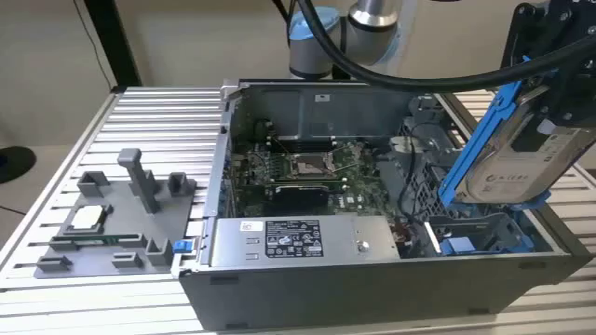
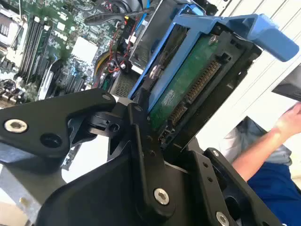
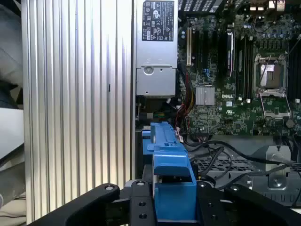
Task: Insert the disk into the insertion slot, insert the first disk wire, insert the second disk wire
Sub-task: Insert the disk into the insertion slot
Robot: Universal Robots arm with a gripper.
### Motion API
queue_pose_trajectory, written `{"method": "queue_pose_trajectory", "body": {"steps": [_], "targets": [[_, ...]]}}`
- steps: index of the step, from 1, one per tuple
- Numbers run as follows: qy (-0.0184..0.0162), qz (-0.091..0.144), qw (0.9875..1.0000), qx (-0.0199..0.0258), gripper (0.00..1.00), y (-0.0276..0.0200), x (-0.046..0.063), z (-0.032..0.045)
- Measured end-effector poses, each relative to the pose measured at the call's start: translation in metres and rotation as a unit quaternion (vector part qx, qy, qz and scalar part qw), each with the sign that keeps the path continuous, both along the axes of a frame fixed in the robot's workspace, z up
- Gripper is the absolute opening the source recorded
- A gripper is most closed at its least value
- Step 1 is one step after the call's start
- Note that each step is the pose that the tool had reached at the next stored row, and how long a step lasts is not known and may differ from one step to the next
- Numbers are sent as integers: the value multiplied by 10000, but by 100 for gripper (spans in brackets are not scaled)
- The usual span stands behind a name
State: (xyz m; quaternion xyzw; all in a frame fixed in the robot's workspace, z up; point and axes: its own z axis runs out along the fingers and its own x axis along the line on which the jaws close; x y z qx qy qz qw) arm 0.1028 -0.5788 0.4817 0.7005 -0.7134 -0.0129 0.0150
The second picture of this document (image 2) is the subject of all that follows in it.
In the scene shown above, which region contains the hard disk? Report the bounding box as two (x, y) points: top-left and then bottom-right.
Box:
(127, 4), (301, 153)

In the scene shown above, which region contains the blue data wire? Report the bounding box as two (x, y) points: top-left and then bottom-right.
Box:
(135, 0), (157, 32)

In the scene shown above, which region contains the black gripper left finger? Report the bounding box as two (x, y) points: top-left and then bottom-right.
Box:
(0, 87), (176, 223)

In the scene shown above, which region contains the black power wire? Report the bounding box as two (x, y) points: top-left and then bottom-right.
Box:
(84, 8), (156, 26)

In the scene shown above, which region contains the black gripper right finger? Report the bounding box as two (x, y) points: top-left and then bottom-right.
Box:
(183, 147), (283, 226)

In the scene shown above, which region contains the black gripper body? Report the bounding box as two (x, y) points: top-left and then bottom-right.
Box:
(35, 153), (209, 226)

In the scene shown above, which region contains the person's bare hand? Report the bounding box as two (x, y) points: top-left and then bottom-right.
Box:
(274, 103), (301, 142)

